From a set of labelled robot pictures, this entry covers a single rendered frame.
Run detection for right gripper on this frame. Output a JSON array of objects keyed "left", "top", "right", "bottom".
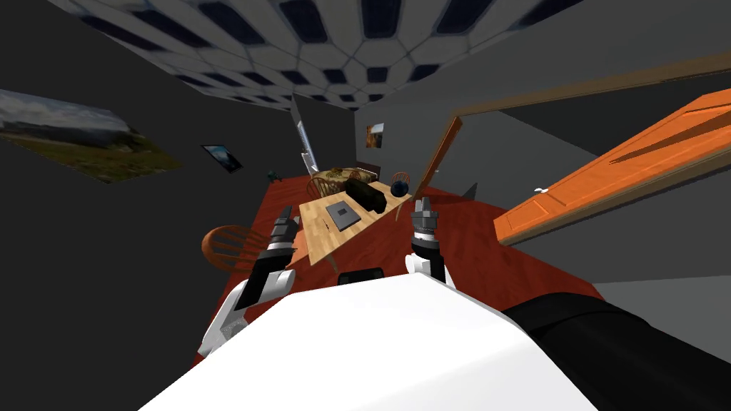
[{"left": 410, "top": 196, "right": 440, "bottom": 230}]

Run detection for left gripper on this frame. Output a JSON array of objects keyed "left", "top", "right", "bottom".
[{"left": 268, "top": 206, "right": 301, "bottom": 246}]

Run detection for brown chair with blue ball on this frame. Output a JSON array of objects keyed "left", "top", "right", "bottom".
[{"left": 389, "top": 171, "right": 412, "bottom": 198}]

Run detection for light wooden table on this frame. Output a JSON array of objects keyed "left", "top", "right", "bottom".
[{"left": 298, "top": 180, "right": 413, "bottom": 267}]

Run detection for brown door leaf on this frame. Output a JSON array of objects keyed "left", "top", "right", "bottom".
[{"left": 411, "top": 116, "right": 464, "bottom": 202}]

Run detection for brown wooden chair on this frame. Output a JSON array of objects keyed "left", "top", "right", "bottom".
[{"left": 306, "top": 175, "right": 339, "bottom": 201}]

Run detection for orange wooden chair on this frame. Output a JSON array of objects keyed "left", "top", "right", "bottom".
[{"left": 200, "top": 225, "right": 271, "bottom": 275}]

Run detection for black bag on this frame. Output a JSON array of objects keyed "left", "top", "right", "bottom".
[{"left": 343, "top": 178, "right": 389, "bottom": 215}]

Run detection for grey laptop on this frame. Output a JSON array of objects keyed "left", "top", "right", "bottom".
[{"left": 325, "top": 200, "right": 363, "bottom": 232}]

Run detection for round table with clutter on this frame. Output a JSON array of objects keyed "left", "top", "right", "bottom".
[{"left": 316, "top": 166, "right": 379, "bottom": 185}]

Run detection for tall narrow window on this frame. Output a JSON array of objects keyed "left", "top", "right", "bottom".
[{"left": 289, "top": 93, "right": 321, "bottom": 176}]

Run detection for small blue picture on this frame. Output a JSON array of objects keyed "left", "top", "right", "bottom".
[{"left": 200, "top": 143, "right": 245, "bottom": 175}]

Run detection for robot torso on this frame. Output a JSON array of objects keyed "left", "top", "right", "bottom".
[{"left": 136, "top": 267, "right": 600, "bottom": 411}]

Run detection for orange panelled door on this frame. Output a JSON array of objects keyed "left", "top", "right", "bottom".
[{"left": 493, "top": 88, "right": 731, "bottom": 247}]

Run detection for large landscape picture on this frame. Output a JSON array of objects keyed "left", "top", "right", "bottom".
[{"left": 0, "top": 88, "right": 183, "bottom": 186}]

